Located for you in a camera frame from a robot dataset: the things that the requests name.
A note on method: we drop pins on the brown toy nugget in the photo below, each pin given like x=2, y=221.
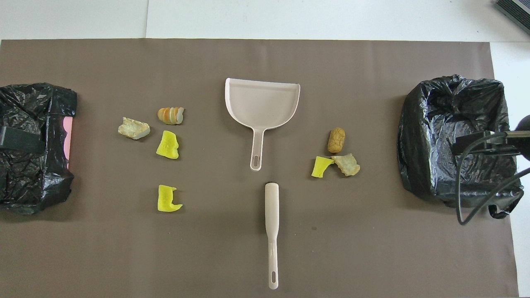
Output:
x=336, y=140

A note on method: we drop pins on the brown paper table mat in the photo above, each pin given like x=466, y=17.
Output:
x=207, y=248

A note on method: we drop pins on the large beige toy croissant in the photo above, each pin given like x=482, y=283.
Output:
x=132, y=129

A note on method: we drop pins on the beige plastic dustpan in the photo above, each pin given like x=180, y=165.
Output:
x=261, y=103

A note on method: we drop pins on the beige brush with black bristles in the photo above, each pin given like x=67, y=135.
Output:
x=272, y=207

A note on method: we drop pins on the black trash bag lined bin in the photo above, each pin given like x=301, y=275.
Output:
x=434, y=124

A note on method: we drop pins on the small yellow sponge piece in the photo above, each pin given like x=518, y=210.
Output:
x=319, y=169

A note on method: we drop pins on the dark ribbed device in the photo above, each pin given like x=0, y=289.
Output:
x=515, y=8

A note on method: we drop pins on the pink bin with black bag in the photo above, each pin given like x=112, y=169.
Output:
x=25, y=178

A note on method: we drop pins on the notched yellow sponge green backing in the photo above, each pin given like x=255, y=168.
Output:
x=165, y=200

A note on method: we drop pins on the pale beige toy pastry chunk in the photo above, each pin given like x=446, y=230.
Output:
x=348, y=164

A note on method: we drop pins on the small orange striped toy croissant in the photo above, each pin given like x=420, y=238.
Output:
x=169, y=116

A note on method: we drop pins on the yellow sponge wedge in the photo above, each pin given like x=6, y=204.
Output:
x=167, y=147

